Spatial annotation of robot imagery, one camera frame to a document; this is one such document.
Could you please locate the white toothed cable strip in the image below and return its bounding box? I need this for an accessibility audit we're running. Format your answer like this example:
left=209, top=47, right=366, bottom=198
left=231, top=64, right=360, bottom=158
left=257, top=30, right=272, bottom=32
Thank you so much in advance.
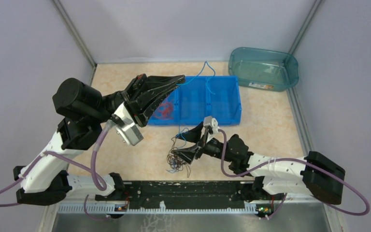
left=57, top=202, right=258, bottom=215

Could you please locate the bundle of cables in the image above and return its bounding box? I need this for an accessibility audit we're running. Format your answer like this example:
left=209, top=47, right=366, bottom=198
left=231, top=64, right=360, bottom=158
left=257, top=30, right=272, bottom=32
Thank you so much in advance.
left=166, top=134, right=193, bottom=178

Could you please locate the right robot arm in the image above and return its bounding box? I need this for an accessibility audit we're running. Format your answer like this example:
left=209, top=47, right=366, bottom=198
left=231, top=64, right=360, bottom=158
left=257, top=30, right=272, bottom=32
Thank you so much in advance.
left=172, top=123, right=345, bottom=205

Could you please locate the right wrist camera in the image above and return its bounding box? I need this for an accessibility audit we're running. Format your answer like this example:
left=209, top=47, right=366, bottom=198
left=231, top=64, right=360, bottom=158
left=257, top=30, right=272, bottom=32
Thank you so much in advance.
left=203, top=116, right=219, bottom=135

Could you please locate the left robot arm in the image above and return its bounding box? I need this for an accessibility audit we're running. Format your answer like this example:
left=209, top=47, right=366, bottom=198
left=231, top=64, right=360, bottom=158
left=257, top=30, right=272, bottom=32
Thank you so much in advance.
left=14, top=74, right=186, bottom=206

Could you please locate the blue cable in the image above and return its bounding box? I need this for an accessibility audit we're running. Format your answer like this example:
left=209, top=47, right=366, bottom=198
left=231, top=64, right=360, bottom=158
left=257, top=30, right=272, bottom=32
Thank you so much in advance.
left=176, top=60, right=216, bottom=142

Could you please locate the blue three-compartment bin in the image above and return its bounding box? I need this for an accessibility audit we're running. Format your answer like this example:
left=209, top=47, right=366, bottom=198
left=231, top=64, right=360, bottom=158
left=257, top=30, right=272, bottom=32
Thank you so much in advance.
left=148, top=76, right=242, bottom=126

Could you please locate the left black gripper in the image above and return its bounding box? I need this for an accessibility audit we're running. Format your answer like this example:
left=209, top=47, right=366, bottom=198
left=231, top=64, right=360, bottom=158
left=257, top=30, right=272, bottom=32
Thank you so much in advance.
left=90, top=72, right=186, bottom=126

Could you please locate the teal transparent plastic tub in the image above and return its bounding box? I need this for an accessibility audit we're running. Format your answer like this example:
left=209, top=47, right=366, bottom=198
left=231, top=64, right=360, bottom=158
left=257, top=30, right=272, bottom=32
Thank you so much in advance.
left=228, top=47, right=299, bottom=92

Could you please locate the orange cable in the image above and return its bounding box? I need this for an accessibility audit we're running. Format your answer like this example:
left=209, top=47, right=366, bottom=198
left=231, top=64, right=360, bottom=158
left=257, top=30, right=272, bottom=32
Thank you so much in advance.
left=157, top=101, right=175, bottom=120

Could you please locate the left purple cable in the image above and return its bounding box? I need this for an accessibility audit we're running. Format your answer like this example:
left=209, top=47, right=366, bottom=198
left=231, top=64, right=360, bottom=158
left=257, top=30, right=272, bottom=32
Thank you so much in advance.
left=0, top=123, right=114, bottom=207

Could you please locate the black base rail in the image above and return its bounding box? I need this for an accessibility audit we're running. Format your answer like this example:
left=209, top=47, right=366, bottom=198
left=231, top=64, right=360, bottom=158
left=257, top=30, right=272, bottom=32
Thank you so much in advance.
left=121, top=180, right=263, bottom=211

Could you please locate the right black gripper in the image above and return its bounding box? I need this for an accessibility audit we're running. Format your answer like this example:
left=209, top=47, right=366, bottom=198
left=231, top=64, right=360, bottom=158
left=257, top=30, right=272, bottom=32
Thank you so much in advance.
left=171, top=121, right=233, bottom=164

